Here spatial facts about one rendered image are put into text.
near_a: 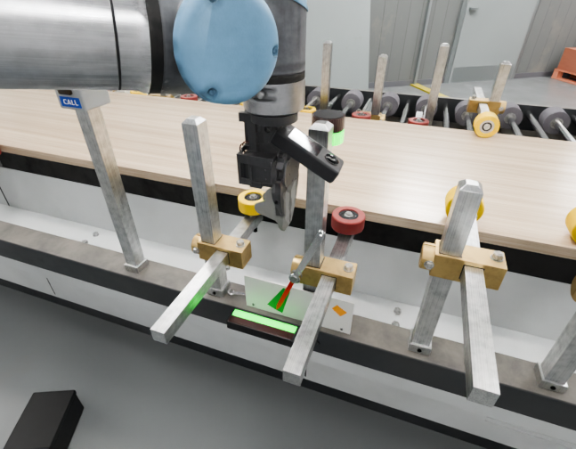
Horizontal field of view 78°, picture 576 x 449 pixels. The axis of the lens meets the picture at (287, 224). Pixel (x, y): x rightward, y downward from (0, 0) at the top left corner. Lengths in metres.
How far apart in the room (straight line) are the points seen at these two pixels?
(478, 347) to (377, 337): 0.34
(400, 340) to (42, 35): 0.80
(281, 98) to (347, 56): 4.86
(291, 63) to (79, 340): 1.69
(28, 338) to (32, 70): 1.85
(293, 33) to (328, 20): 4.80
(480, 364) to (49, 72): 0.54
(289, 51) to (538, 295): 0.81
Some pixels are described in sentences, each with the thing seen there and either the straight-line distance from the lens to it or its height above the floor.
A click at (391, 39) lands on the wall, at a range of 6.03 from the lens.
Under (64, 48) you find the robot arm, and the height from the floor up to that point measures 1.33.
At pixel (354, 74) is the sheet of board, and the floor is 0.31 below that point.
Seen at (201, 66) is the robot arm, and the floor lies 1.31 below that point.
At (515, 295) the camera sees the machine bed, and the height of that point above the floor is 0.73.
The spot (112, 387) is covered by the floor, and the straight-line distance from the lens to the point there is 1.75.
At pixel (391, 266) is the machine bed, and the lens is 0.99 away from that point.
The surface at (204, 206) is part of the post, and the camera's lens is 0.78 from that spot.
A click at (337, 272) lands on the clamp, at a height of 0.87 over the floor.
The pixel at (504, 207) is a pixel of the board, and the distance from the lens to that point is 1.04.
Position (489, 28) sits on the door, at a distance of 6.89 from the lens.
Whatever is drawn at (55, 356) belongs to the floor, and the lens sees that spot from 1.96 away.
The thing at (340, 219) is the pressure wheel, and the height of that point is 0.91.
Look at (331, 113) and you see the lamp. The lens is 0.66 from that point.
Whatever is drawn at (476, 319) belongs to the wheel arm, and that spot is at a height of 0.96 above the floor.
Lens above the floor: 1.37
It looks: 34 degrees down
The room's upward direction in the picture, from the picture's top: straight up
